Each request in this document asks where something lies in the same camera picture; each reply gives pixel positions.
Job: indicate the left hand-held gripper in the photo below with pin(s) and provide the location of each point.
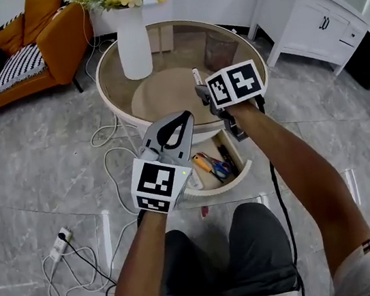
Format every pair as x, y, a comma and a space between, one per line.
155, 182

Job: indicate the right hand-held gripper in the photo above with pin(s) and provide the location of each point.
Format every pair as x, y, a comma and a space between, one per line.
237, 82

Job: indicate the white marker pen black cap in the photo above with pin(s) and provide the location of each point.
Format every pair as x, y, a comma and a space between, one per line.
196, 75

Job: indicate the beige wooden drawer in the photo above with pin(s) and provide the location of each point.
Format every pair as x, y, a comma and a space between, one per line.
209, 180

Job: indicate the person's left forearm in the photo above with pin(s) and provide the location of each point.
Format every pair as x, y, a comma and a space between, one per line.
138, 275

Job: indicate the person's right forearm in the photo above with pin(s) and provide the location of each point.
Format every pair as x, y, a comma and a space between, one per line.
300, 178

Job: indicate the round glass side table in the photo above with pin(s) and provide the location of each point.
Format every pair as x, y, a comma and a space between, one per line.
115, 85

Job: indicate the black mesh wastebasket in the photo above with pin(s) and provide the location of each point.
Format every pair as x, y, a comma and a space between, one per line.
220, 52

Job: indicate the white remote control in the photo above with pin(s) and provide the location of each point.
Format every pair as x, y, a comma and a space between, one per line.
195, 181

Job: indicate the red scrap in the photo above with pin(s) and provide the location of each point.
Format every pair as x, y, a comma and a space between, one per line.
204, 211

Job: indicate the white ceramic vase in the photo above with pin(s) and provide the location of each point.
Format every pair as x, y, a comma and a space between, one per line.
134, 48

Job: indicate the white sink cabinet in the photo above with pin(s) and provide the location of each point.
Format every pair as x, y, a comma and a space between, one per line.
297, 23

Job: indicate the person's dark grey shorts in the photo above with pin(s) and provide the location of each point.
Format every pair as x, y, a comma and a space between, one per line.
256, 254

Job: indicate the white power strip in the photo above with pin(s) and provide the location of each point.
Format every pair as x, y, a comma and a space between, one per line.
60, 245

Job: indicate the orange cushion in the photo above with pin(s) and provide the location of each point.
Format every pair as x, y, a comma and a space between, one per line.
38, 17
10, 37

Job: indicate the person's light grey shirt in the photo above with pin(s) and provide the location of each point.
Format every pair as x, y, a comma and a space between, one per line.
362, 276

